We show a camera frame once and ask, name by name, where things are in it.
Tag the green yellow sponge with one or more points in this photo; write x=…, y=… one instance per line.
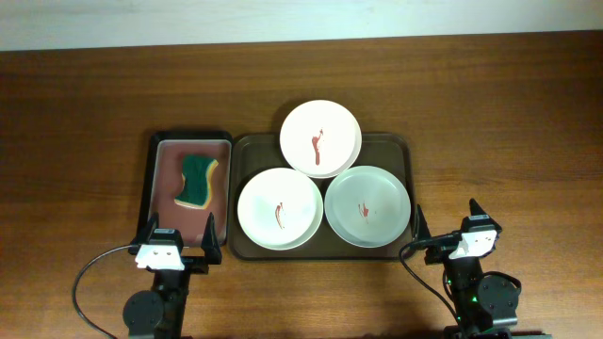
x=197, y=172

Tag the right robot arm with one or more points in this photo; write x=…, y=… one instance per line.
x=482, y=303

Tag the white plate top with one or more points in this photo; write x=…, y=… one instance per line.
x=320, y=138

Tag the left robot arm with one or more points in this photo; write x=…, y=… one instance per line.
x=159, y=311

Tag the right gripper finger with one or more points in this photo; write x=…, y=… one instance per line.
x=476, y=211
x=421, y=231

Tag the white plate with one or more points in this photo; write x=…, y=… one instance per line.
x=320, y=138
x=280, y=209

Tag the black tray with red water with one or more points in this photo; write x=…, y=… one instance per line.
x=163, y=181

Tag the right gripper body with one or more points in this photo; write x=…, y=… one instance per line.
x=439, y=254

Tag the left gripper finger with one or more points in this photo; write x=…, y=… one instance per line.
x=146, y=232
x=210, y=244

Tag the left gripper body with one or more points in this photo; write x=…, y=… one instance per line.
x=195, y=265

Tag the grey-white plate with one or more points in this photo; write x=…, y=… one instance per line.
x=367, y=206

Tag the brown serving tray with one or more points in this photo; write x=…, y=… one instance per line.
x=254, y=153

